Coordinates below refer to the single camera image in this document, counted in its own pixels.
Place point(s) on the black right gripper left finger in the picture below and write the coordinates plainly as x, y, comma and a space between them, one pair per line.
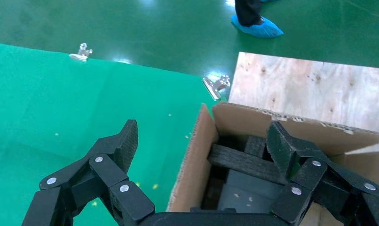
114, 168

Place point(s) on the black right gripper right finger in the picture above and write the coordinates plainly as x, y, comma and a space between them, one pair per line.
308, 174

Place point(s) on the grey block inside carton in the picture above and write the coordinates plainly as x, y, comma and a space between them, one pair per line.
248, 195

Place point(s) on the large open brown carton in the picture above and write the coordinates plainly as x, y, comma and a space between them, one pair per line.
239, 120

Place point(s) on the black foam insert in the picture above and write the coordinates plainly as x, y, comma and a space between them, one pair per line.
242, 160

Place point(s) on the plywood board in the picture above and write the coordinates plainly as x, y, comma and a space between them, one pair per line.
301, 87

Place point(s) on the large green table cloth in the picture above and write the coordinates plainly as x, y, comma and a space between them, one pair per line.
52, 103

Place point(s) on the silver metal clip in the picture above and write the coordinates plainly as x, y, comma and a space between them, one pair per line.
81, 54
216, 86

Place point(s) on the person in black trousers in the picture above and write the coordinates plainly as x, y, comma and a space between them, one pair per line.
258, 29

